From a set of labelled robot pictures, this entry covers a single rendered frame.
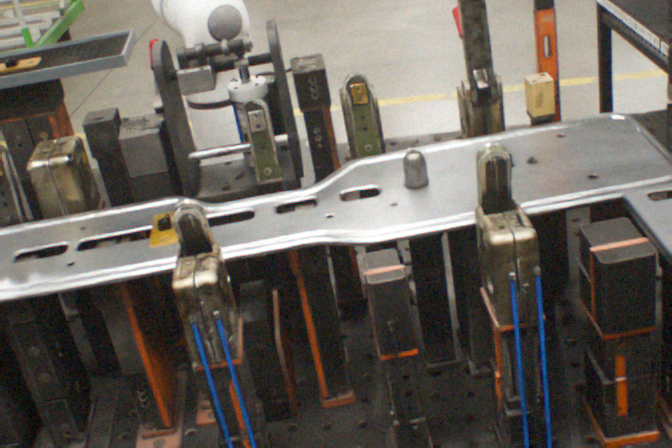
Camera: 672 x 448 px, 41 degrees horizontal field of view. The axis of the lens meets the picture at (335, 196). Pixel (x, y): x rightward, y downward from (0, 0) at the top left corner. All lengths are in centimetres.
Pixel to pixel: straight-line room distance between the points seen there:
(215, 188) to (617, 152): 58
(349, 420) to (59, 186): 53
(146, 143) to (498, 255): 58
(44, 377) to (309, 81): 56
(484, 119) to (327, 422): 49
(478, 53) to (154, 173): 50
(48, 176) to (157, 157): 16
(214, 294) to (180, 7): 72
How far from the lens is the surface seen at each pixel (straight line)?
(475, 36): 131
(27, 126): 152
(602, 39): 256
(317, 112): 135
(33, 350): 129
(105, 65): 142
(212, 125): 172
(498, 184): 103
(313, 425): 130
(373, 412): 130
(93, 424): 142
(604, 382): 116
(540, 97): 132
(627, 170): 120
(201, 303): 102
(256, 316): 123
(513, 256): 99
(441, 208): 114
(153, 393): 131
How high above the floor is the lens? 156
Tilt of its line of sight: 28 degrees down
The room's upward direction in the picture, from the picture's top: 10 degrees counter-clockwise
